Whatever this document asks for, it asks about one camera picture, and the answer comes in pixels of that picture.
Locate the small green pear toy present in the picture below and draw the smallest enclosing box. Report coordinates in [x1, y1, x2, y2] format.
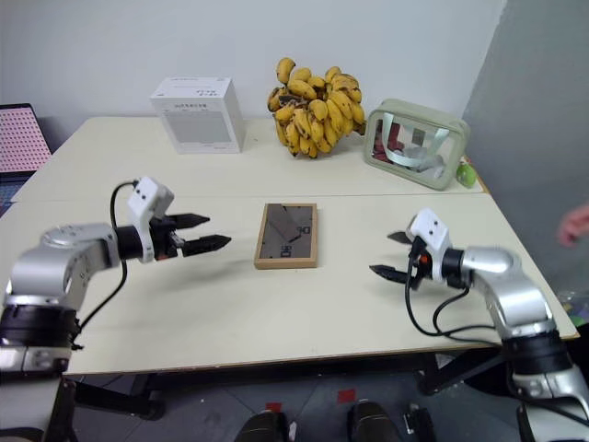
[455, 158, 478, 190]

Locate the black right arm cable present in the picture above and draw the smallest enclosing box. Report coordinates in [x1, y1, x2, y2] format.
[403, 237, 505, 346]

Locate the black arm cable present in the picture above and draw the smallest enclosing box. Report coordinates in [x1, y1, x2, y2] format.
[68, 181, 139, 351]
[403, 237, 505, 346]

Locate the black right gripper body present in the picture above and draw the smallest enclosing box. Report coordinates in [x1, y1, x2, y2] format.
[404, 235, 436, 292]

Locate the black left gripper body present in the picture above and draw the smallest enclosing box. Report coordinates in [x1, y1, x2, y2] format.
[149, 214, 186, 262]

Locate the black table frame leg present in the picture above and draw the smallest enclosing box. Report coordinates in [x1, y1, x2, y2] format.
[412, 347, 507, 397]
[68, 372, 167, 421]

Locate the yellow banana bunch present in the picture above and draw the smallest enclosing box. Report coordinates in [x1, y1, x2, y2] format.
[267, 56, 367, 159]

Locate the pink dotted board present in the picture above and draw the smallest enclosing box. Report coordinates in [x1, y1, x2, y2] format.
[0, 103, 52, 175]

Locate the green transparent toiletry pouch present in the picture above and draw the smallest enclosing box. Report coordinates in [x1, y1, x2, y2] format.
[362, 98, 472, 192]

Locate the person's bare hand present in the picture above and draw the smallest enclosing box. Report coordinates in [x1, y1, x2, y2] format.
[557, 201, 589, 250]

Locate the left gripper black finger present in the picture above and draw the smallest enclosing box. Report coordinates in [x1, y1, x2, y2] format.
[172, 212, 212, 231]
[181, 234, 233, 259]

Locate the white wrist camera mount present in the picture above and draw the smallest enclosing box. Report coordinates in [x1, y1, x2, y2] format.
[407, 207, 453, 283]
[126, 176, 176, 265]

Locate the blue patterned mat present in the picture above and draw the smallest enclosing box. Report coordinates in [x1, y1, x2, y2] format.
[0, 171, 36, 218]

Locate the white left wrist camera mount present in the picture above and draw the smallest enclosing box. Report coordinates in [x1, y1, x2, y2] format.
[126, 176, 176, 265]

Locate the white cardboard box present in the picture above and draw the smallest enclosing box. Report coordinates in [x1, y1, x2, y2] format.
[149, 76, 247, 156]

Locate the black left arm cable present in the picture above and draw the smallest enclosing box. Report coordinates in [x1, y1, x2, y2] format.
[68, 181, 139, 351]

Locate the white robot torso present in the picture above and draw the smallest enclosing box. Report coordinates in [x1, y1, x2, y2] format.
[0, 377, 77, 442]

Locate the wooden picture frame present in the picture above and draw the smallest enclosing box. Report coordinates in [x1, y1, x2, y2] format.
[253, 203, 319, 271]

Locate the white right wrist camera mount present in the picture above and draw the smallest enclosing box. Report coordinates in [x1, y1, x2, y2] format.
[407, 207, 453, 283]

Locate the red item inside pouch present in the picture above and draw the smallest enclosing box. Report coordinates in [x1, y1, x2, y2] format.
[371, 120, 391, 161]

